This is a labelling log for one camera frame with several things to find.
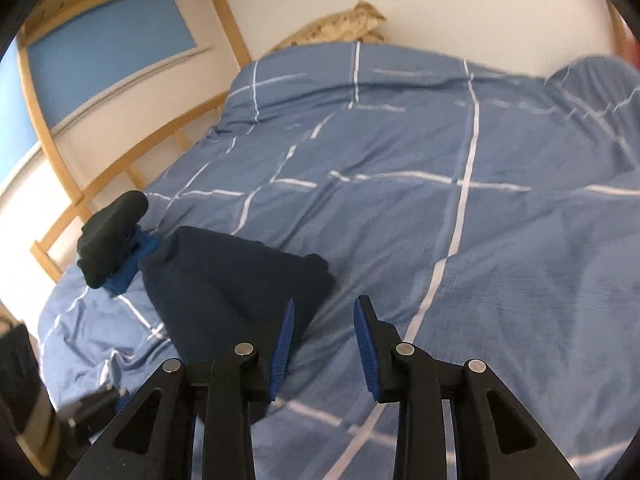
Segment navy blue pants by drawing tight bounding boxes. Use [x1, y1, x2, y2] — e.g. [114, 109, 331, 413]
[139, 226, 335, 394]

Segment dark grey folded garment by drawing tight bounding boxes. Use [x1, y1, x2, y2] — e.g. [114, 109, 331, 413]
[77, 191, 149, 289]

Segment blue checked duvet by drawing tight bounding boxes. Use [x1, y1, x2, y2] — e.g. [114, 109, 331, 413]
[37, 41, 640, 480]

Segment bright blue folded garment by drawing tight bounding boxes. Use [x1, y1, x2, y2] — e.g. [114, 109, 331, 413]
[103, 226, 160, 296]

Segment beige patterned pillow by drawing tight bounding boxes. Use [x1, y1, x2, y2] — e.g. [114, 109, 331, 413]
[269, 0, 387, 53]

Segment wooden bunk bed frame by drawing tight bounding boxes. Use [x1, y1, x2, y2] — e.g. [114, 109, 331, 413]
[0, 0, 637, 478]

